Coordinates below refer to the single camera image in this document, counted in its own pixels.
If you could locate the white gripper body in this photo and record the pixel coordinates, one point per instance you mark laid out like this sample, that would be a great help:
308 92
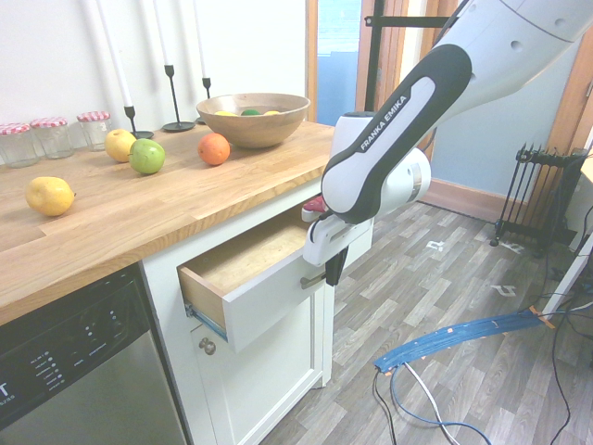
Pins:
324 241

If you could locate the stainless steel dishwasher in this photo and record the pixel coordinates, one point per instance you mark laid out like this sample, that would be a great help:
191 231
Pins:
79 371

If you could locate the green apple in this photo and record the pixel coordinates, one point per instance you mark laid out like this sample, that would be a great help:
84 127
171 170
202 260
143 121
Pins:
147 156

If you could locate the white wooden drawer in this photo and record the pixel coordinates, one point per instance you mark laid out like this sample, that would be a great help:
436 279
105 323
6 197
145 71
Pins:
264 292

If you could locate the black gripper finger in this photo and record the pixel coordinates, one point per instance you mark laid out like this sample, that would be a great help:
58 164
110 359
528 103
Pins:
331 273
343 259

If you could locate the white taper candle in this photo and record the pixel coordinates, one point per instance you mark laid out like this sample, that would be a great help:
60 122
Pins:
199 41
115 55
162 32

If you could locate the black candle holder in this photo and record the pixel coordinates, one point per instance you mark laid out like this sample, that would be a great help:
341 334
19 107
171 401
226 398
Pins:
175 104
206 90
131 121

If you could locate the green lime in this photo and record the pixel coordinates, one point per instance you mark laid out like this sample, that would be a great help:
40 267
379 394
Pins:
249 112

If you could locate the white kitchen cabinet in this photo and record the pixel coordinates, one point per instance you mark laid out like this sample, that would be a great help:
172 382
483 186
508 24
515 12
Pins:
259 380

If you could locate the round metal cabinet knob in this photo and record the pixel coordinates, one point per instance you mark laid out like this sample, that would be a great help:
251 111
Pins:
208 346

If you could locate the yellow apple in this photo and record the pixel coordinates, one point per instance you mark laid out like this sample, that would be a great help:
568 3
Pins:
118 146

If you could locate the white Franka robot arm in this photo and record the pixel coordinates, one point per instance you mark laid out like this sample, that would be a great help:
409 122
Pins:
398 139

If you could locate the black clamp camera stand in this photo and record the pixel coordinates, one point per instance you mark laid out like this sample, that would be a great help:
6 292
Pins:
375 69

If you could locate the orange fruit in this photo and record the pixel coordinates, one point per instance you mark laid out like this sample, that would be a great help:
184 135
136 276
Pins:
214 149

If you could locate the black oil radiator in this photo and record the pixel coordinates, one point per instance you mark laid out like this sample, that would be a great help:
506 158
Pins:
537 194

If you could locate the glass jar checkered lid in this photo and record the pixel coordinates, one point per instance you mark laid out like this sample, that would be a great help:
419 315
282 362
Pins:
52 138
17 146
95 132

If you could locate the red white wrist camera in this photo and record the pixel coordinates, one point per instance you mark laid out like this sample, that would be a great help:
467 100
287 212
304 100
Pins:
312 209

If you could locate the large yellow lemon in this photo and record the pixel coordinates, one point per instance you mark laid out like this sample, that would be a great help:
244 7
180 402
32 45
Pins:
48 197

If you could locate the white floor tape marker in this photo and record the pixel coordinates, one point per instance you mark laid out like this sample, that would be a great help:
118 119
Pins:
513 247
505 290
435 245

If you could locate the metal drawer slide rail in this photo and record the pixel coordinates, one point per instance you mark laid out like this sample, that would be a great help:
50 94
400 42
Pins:
206 320

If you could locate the yellow lemon in bowl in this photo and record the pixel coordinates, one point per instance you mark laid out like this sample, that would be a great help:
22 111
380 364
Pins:
271 112
224 113

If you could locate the large wooden bowl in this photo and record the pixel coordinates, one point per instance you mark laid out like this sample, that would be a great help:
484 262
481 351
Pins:
255 127

